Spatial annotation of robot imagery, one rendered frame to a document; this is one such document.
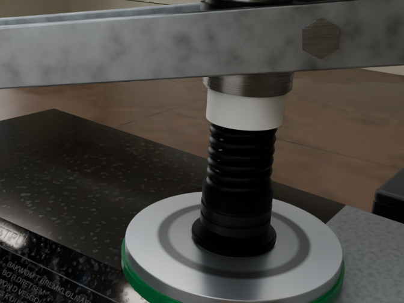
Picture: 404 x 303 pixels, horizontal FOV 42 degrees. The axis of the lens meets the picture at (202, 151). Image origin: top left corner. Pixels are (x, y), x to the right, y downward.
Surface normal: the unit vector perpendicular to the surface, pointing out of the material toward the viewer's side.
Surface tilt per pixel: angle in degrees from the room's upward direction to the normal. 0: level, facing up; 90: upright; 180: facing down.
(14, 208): 0
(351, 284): 0
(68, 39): 90
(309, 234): 0
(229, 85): 90
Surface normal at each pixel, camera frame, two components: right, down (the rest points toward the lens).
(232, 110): -0.40, 0.29
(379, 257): 0.06, -0.94
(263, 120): 0.36, 0.34
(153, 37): -0.12, 0.33
